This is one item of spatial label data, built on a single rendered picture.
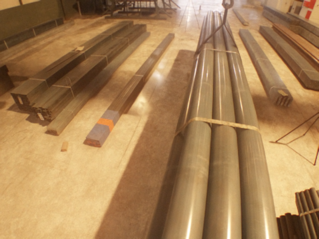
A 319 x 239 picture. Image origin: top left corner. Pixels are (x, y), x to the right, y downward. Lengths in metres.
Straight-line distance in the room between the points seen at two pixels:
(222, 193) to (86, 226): 1.85
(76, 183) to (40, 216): 0.60
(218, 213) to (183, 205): 0.15
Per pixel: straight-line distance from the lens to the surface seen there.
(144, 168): 2.60
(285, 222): 2.15
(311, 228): 1.94
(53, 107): 3.55
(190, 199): 0.79
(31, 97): 4.04
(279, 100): 4.36
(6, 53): 8.76
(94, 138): 2.88
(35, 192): 2.91
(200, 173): 0.87
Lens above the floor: 2.17
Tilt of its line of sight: 42 degrees down
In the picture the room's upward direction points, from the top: straight up
